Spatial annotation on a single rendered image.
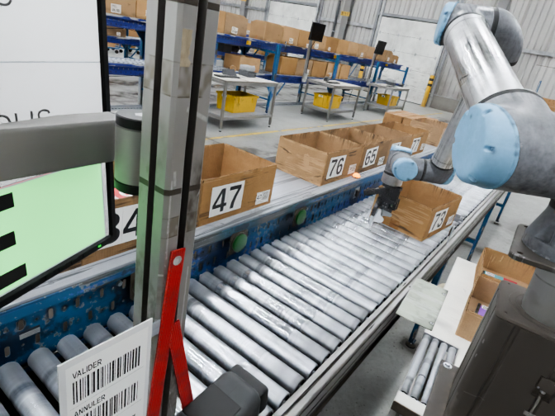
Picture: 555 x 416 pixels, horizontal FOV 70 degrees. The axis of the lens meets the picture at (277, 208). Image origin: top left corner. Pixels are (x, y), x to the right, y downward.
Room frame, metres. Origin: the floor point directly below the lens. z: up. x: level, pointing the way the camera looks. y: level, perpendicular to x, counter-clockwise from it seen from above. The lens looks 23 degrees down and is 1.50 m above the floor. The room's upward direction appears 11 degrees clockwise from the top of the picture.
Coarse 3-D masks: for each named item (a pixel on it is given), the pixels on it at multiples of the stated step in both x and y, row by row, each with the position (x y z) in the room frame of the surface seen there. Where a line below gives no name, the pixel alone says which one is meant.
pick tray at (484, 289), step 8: (480, 280) 1.27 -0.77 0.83; (488, 280) 1.26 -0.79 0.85; (472, 288) 1.17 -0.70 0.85; (480, 288) 1.26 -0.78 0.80; (488, 288) 1.25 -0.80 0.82; (496, 288) 1.24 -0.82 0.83; (472, 296) 1.27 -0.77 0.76; (480, 296) 1.26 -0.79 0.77; (488, 296) 1.25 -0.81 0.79; (472, 304) 1.22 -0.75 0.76; (488, 304) 1.24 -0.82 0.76; (464, 312) 1.04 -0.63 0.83; (472, 312) 1.02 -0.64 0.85; (464, 320) 1.03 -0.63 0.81; (472, 320) 1.02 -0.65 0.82; (480, 320) 1.01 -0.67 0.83; (464, 328) 1.02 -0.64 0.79; (472, 328) 1.01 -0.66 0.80; (464, 336) 1.02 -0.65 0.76; (472, 336) 1.01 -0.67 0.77
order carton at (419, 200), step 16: (400, 192) 2.09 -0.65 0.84; (416, 192) 2.14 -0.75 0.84; (432, 192) 2.09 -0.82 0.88; (448, 192) 2.04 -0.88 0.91; (400, 208) 1.78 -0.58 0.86; (416, 208) 1.74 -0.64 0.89; (432, 208) 2.07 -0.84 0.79; (448, 208) 1.86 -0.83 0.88; (384, 224) 1.82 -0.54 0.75; (400, 224) 1.77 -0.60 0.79; (416, 224) 1.72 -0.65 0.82
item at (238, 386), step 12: (228, 372) 0.39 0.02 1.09; (240, 372) 0.39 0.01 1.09; (216, 384) 0.37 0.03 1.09; (228, 384) 0.37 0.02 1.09; (240, 384) 0.37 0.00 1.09; (252, 384) 0.38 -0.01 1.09; (204, 396) 0.35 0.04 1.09; (216, 396) 0.35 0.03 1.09; (228, 396) 0.35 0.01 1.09; (240, 396) 0.36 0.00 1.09; (252, 396) 0.36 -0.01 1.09; (264, 396) 0.37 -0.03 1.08; (192, 408) 0.33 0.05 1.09; (204, 408) 0.33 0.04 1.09; (216, 408) 0.33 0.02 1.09; (228, 408) 0.34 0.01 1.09; (240, 408) 0.34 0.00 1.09; (252, 408) 0.35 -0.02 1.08; (264, 408) 0.38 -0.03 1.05
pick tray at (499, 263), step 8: (488, 248) 1.54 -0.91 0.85; (488, 256) 1.53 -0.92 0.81; (496, 256) 1.52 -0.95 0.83; (504, 256) 1.51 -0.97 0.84; (480, 264) 1.42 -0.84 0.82; (488, 264) 1.53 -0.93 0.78; (496, 264) 1.52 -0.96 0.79; (504, 264) 1.51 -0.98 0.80; (512, 264) 1.50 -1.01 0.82; (520, 264) 1.48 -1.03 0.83; (480, 272) 1.32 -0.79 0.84; (496, 272) 1.51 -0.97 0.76; (504, 272) 1.50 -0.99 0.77; (512, 272) 1.49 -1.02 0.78; (520, 272) 1.48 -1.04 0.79; (528, 272) 1.47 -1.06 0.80; (496, 280) 1.27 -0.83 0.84; (512, 280) 1.47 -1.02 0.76; (520, 280) 1.47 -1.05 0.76; (528, 280) 1.46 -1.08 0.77
